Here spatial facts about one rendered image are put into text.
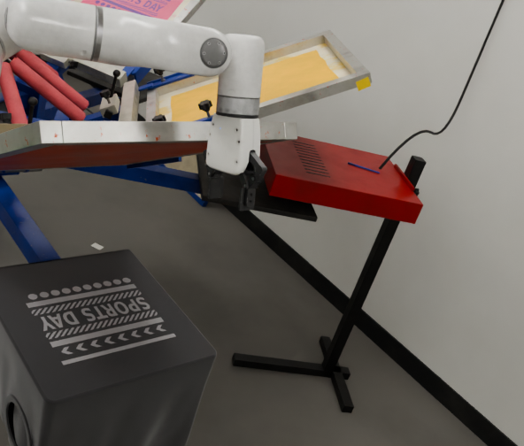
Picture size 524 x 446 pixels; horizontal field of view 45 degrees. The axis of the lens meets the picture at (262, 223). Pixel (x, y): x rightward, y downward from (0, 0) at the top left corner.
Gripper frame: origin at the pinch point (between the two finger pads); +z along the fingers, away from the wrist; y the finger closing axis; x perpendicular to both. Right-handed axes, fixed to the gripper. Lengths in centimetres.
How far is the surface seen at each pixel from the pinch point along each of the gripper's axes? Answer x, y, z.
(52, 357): -16, -38, 45
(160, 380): 5, -27, 51
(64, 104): 25, -128, -2
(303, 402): 127, -91, 128
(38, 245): -1, -85, 33
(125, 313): 7, -47, 42
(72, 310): -6, -52, 40
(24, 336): -20, -47, 42
